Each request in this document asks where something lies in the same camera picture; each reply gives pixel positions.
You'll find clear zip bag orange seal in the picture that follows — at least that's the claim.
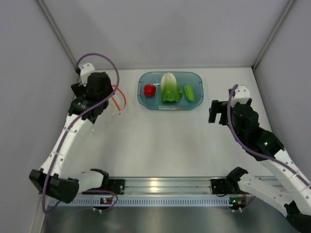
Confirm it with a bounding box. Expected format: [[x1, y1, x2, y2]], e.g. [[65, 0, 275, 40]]
[[91, 84, 128, 135]]

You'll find green fake vegetable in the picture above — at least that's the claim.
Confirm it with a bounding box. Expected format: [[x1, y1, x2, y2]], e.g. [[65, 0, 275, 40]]
[[184, 84, 195, 102]]

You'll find pale green fake cabbage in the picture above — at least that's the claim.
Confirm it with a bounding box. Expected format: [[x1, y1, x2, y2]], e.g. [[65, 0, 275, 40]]
[[160, 72, 183, 103]]

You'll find red fake food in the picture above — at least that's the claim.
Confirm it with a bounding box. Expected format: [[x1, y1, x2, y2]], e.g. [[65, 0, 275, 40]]
[[144, 84, 156, 98]]

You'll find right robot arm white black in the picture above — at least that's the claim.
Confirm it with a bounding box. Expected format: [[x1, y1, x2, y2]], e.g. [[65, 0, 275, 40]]
[[208, 98, 311, 233]]

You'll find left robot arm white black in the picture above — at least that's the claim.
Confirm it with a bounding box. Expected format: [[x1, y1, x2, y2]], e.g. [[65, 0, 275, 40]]
[[29, 72, 113, 203]]

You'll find teal plastic bin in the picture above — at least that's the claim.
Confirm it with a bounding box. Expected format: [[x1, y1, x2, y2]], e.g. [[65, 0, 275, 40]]
[[137, 71, 204, 111]]

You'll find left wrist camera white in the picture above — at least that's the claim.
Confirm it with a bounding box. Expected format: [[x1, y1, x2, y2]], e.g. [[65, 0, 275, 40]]
[[75, 63, 95, 86]]

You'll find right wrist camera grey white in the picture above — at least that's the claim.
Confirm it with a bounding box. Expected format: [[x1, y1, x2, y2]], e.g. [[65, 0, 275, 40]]
[[231, 85, 250, 107]]

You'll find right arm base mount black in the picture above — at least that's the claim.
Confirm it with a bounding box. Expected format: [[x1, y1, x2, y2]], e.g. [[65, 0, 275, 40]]
[[210, 179, 242, 196]]

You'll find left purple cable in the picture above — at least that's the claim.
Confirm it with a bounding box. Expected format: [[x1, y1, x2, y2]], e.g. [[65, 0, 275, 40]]
[[41, 53, 120, 214]]

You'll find aluminium rail frame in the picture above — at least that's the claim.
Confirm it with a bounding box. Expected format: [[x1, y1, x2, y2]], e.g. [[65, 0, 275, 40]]
[[110, 177, 223, 195]]

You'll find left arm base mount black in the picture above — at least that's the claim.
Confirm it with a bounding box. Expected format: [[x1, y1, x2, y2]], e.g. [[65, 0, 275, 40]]
[[82, 178, 125, 195]]

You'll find white slotted cable duct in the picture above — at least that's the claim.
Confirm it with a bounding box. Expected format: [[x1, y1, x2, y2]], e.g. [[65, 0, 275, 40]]
[[59, 196, 233, 207]]

